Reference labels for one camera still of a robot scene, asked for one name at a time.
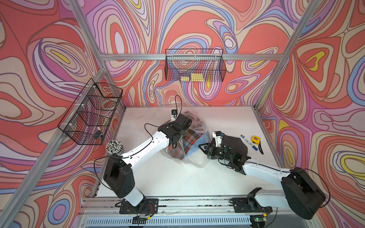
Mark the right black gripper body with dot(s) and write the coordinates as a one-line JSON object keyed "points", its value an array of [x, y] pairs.
{"points": [[218, 153]]}

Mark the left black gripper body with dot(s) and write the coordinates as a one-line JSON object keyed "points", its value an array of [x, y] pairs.
{"points": [[183, 134]]}

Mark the clear plastic vacuum bag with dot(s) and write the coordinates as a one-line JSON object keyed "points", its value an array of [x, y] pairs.
{"points": [[198, 158]]}

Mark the red plaid shirt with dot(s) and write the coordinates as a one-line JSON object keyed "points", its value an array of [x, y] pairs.
{"points": [[197, 130]]}

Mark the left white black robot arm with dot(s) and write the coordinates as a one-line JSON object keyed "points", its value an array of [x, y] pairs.
{"points": [[119, 172]]}

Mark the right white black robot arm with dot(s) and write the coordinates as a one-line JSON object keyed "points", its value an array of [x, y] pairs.
{"points": [[296, 189]]}

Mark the blue white marker pen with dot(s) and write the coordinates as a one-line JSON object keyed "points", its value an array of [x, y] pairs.
{"points": [[249, 143]]}

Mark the yellow tape measure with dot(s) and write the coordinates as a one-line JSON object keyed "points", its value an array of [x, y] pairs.
{"points": [[256, 140]]}

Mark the yellow sticky note blocks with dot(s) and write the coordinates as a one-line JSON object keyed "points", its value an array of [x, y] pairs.
{"points": [[194, 77]]}

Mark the bundle of white sticks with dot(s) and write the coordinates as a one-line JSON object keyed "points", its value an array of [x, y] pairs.
{"points": [[115, 147]]}

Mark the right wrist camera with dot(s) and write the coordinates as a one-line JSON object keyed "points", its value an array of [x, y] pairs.
{"points": [[218, 137]]}

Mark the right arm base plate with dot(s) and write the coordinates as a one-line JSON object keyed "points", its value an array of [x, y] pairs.
{"points": [[248, 205]]}

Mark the black wire basket back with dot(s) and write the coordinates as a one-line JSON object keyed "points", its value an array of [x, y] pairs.
{"points": [[184, 61]]}

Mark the black wire basket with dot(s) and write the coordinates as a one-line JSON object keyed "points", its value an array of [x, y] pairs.
{"points": [[88, 119], [184, 61]]}

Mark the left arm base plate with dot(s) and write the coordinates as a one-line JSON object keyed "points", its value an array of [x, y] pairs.
{"points": [[146, 206]]}

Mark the black wire basket left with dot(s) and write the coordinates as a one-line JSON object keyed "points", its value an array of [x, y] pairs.
{"points": [[88, 119]]}

